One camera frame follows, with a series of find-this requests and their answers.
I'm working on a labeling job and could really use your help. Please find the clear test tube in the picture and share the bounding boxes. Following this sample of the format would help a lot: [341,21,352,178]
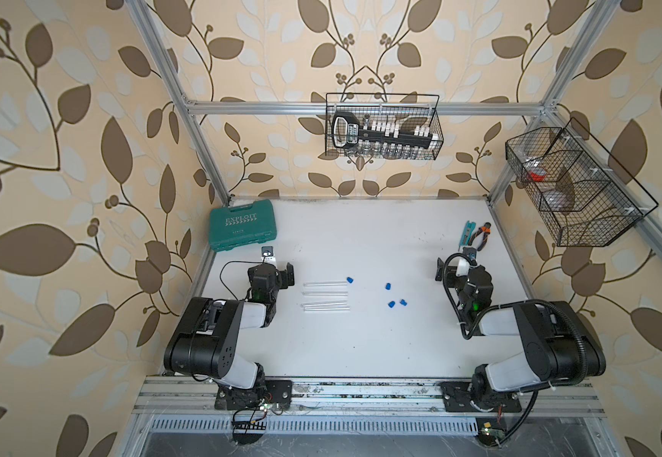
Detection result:
[301,302,351,312]
[302,291,348,297]
[303,280,349,288]

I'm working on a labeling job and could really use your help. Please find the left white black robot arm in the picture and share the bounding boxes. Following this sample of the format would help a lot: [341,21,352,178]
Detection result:
[163,263,295,411]

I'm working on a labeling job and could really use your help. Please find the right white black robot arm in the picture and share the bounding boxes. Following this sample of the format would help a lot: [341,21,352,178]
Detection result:
[435,252,607,412]

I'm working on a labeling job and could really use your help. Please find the teal utility knife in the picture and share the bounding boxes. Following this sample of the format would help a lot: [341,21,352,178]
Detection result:
[458,221,477,249]

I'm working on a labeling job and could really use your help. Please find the orange black pliers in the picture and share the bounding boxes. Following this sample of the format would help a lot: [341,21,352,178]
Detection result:
[469,222,492,251]

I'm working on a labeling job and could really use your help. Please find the green plastic tool case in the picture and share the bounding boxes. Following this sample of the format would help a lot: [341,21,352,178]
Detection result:
[208,200,278,252]

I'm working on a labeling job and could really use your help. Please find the red item in basket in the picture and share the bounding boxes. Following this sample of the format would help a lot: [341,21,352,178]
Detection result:
[522,159,549,182]

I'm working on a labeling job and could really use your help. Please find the black socket holder set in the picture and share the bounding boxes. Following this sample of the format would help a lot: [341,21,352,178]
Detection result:
[328,110,444,150]

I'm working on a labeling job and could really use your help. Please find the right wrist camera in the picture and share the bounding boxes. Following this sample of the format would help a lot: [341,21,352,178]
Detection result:
[456,257,472,277]

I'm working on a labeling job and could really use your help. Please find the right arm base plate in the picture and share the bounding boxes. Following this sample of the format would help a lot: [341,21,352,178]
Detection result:
[439,381,522,413]

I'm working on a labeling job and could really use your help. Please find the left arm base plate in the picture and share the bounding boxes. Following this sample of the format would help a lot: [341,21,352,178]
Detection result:
[214,379,293,411]

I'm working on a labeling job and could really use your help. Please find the black wire basket right wall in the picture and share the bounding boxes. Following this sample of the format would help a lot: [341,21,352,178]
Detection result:
[505,118,658,248]

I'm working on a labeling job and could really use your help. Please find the black wire basket wall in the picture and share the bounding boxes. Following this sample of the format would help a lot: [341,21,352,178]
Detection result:
[505,118,658,248]
[325,91,444,161]

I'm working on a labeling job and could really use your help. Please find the aluminium front rail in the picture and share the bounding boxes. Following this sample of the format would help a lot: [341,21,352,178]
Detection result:
[134,376,606,418]

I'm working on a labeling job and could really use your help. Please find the black wire basket back wall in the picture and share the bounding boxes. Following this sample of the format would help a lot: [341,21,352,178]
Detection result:
[325,91,444,161]

